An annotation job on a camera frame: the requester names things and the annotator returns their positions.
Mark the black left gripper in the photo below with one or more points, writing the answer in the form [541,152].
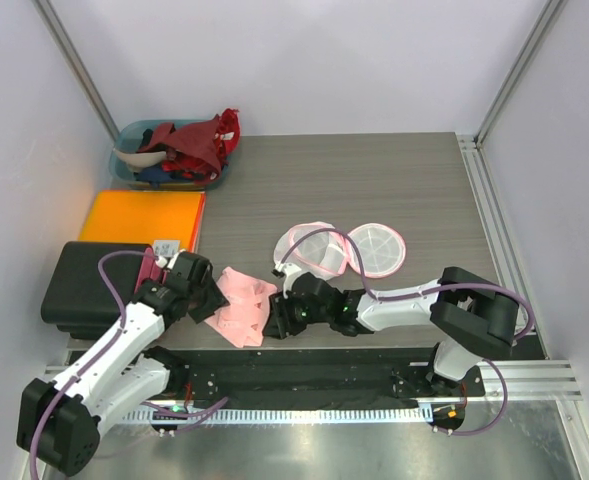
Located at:
[215,299]

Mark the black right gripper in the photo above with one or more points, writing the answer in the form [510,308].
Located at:
[280,320]

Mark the pink bra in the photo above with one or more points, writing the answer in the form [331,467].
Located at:
[241,323]

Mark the white mesh laundry bag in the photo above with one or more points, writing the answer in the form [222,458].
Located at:
[328,254]

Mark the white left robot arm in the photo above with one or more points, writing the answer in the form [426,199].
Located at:
[62,421]

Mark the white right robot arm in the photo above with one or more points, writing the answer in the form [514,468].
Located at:
[477,317]

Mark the white cup bra in basket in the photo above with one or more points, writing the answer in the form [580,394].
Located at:
[139,161]

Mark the teal plastic laundry basket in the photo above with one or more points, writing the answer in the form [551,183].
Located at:
[130,139]

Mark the black case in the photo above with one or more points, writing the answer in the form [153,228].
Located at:
[77,301]

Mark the dark red garment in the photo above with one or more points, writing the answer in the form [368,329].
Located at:
[197,151]

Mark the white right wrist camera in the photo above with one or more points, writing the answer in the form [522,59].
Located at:
[288,272]

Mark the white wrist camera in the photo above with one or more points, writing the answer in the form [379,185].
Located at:
[288,272]
[170,263]

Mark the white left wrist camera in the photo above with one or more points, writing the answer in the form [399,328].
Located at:
[170,263]

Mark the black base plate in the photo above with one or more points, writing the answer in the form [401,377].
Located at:
[314,379]

